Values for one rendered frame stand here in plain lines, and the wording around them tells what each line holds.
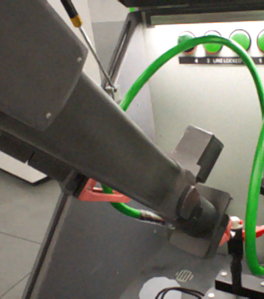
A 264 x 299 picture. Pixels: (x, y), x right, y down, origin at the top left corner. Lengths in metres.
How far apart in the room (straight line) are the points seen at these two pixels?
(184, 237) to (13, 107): 0.51
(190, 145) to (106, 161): 0.26
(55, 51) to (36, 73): 0.01
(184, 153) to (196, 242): 0.15
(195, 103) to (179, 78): 0.07
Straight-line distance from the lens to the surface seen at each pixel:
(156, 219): 0.72
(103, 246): 0.98
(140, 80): 0.64
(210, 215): 0.62
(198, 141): 0.56
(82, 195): 0.61
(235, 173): 1.04
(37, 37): 0.16
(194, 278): 1.11
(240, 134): 1.00
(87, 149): 0.28
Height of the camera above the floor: 1.53
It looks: 24 degrees down
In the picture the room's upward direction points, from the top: 6 degrees counter-clockwise
